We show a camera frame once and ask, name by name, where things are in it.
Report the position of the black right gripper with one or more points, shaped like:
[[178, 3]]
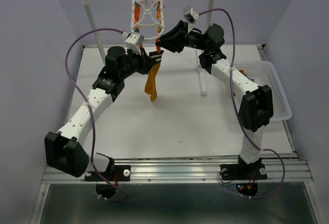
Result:
[[175, 40]]

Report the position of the white clip hanger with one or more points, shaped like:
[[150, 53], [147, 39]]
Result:
[[151, 22]]

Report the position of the orange brown sock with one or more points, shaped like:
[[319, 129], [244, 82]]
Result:
[[150, 86]]

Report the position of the white plastic basket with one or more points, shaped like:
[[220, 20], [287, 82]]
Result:
[[264, 73]]

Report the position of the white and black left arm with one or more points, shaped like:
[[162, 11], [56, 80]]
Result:
[[64, 148]]

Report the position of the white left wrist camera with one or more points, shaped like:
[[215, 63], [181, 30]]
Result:
[[133, 41]]

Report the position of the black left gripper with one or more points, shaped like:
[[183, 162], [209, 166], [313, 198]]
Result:
[[145, 60]]

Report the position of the aluminium mounting rail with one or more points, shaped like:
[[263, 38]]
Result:
[[186, 170]]

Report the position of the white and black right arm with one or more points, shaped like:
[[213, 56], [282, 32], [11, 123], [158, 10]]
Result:
[[252, 102]]

